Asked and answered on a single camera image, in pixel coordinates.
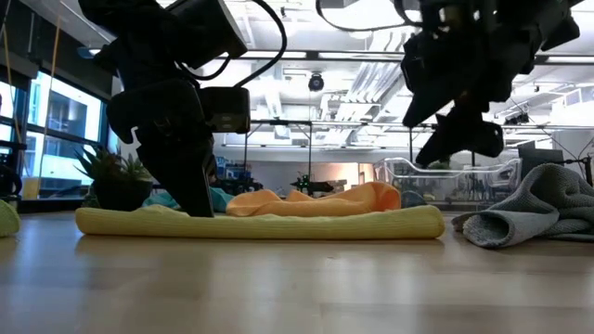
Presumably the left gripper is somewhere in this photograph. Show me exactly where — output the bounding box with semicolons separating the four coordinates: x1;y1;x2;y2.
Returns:
106;78;217;218

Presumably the yellow extension cable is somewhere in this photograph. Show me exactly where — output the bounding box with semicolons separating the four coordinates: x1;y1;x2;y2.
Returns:
36;16;62;186

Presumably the grey microfiber towel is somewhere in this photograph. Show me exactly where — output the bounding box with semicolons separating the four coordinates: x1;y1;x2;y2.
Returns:
452;162;594;250

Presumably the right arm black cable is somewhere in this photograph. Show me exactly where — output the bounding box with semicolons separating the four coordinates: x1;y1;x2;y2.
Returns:
315;0;409;33

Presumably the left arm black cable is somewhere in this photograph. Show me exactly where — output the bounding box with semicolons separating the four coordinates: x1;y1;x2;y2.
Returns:
178;0;288;89

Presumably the small potted succulent plant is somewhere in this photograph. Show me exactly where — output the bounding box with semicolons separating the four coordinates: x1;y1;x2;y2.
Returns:
73;147;154;212

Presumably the orange microfiber towel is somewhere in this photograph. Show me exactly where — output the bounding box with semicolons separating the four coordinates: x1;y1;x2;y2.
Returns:
226;181;403;218

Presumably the clear plastic bin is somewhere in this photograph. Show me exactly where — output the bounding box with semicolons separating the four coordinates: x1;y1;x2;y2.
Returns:
373;156;523;205

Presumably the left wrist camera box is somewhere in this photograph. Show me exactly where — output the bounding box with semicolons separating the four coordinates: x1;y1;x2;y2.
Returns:
199;86;252;135

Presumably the black background workstation frame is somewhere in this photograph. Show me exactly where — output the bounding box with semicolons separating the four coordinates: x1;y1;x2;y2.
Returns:
243;119;316;185

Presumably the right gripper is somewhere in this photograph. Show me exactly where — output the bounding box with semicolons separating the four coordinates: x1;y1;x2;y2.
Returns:
401;27;539;167

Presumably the green microfiber towel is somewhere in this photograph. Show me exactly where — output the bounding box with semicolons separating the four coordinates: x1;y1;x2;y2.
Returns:
0;199;22;238

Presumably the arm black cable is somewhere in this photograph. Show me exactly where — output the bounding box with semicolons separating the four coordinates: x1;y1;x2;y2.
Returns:
178;0;288;89
315;0;409;33

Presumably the yellow microfiber towel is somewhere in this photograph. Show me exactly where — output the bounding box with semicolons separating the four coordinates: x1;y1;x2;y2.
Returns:
75;203;446;241

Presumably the teal microfiber towel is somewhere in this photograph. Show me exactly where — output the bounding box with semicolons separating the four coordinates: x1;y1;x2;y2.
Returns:
141;185;236;214

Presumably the dark computer monitor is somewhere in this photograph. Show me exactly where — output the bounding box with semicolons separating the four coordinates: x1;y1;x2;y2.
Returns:
517;140;565;180

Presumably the black overhead camera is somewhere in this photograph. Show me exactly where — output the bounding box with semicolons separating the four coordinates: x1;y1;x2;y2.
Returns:
307;72;326;93

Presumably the black background robot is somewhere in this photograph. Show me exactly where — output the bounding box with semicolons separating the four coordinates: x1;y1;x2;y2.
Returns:
291;173;348;196

